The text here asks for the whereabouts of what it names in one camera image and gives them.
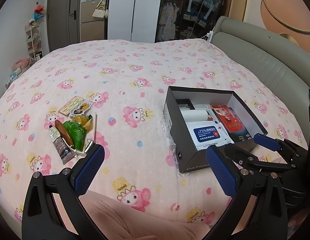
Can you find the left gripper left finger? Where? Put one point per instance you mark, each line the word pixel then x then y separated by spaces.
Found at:
pixel 41 218

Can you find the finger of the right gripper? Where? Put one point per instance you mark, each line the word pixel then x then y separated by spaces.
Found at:
pixel 266 141
pixel 237 156

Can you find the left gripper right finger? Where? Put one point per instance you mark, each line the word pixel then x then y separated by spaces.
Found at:
pixel 257 209

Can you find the green snack packet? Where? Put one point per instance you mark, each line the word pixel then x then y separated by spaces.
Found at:
pixel 77 133

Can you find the brown wooden comb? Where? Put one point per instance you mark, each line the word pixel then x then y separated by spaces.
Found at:
pixel 63 132

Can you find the yellow snack packet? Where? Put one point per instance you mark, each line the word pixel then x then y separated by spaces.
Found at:
pixel 85 121

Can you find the yellow printed card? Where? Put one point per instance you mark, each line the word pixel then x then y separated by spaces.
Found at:
pixel 70 105

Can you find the cartoon character sticker pack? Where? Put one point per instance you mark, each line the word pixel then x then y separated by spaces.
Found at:
pixel 81 109

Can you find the blue white wet wipes pack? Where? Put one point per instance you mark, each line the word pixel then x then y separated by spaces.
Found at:
pixel 207 133

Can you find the red packet in box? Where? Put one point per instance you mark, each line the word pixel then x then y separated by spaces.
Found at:
pixel 228 118

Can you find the black cardboard shoe box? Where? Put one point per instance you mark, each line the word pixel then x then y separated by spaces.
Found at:
pixel 179 98

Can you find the white cylinder bottle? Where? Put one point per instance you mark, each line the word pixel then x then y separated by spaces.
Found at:
pixel 193 115

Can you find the grey padded headboard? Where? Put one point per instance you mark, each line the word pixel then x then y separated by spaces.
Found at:
pixel 283 67

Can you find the pink cartoon bed blanket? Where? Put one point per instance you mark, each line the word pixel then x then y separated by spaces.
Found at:
pixel 126 85

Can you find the thin wooden stick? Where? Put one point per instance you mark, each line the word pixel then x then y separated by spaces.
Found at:
pixel 95 126

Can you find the black skateboard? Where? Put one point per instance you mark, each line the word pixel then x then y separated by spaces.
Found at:
pixel 207 17

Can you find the white shoe rack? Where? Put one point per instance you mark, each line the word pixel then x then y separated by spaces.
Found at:
pixel 33 41

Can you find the white wardrobe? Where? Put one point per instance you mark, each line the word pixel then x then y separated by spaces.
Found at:
pixel 133 20

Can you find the beige cabinet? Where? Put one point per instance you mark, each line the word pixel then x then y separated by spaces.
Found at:
pixel 91 28

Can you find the dark grey door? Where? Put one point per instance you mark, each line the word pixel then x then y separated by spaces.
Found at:
pixel 63 23

